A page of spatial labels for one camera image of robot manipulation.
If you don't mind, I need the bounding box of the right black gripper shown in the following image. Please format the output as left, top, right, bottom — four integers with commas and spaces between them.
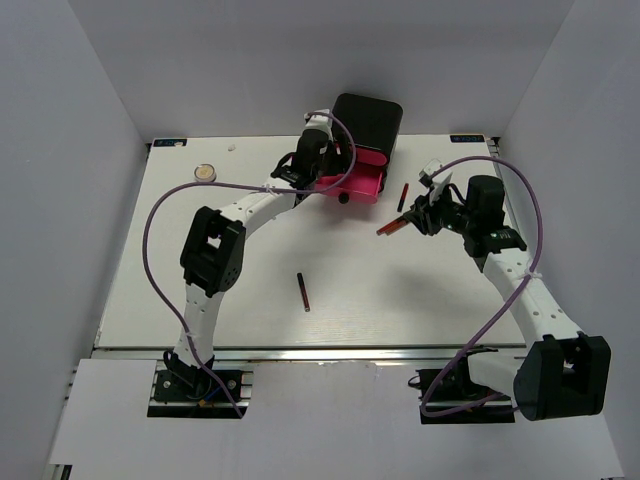
403, 184, 476, 236

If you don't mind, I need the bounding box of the round gold powder compact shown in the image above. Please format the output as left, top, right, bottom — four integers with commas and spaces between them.
193, 163, 217, 183

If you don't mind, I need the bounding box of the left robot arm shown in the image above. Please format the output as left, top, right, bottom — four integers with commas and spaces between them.
164, 126, 356, 399

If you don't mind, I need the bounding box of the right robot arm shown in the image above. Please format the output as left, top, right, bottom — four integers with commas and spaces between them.
403, 175, 611, 421

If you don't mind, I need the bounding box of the black drawer cabinet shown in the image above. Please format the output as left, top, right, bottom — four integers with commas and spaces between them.
332, 93, 403, 164

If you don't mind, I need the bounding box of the right blue table sticker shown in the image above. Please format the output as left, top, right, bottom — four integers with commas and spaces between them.
449, 134, 486, 143

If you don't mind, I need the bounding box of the blue table sticker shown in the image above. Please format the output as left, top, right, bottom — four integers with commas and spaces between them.
152, 138, 187, 148
449, 134, 486, 143

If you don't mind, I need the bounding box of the dark red lip gloss tube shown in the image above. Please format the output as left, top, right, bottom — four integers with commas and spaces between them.
296, 272, 311, 312

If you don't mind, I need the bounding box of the left blue table sticker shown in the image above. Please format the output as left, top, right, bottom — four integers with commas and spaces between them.
152, 138, 187, 148

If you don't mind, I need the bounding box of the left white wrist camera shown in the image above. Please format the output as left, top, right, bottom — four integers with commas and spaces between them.
305, 110, 332, 135

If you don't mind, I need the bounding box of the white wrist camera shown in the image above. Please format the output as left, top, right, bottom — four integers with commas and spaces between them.
419, 158, 452, 204
305, 110, 332, 135

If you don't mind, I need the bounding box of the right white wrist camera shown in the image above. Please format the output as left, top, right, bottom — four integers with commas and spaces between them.
419, 158, 452, 204

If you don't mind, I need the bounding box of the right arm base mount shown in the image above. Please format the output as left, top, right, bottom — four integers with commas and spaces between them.
407, 369, 515, 425

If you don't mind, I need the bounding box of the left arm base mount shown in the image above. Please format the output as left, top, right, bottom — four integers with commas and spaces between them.
147, 367, 253, 420

